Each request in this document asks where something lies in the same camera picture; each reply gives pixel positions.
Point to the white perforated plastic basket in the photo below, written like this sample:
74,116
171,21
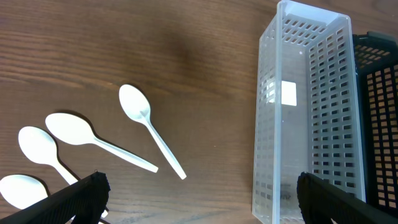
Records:
313,48

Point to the white label sticker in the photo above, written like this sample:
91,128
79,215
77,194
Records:
289,93

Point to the dark green perforated basket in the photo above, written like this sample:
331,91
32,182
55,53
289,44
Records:
375,57

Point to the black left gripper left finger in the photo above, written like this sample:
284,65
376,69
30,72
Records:
81,202

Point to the white plastic spoon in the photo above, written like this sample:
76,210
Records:
39,147
76,131
136,106
22,191

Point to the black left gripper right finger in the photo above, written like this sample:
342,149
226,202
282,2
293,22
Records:
323,203

